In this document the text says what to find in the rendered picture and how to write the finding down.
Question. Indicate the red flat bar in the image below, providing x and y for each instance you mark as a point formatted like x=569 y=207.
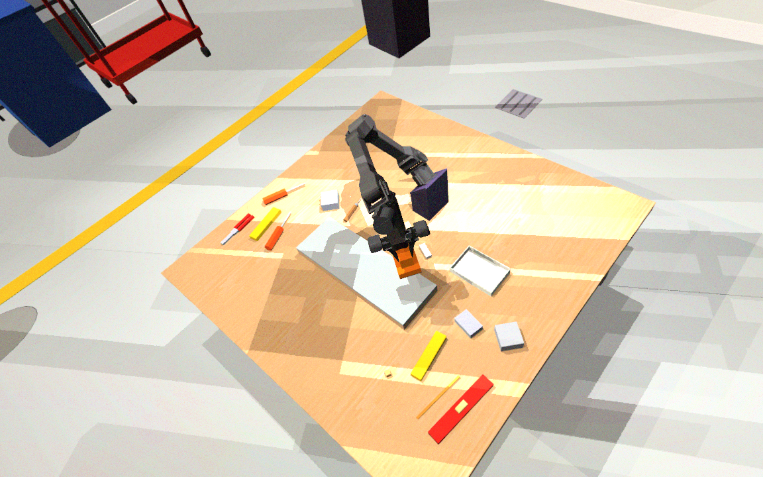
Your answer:
x=456 y=413

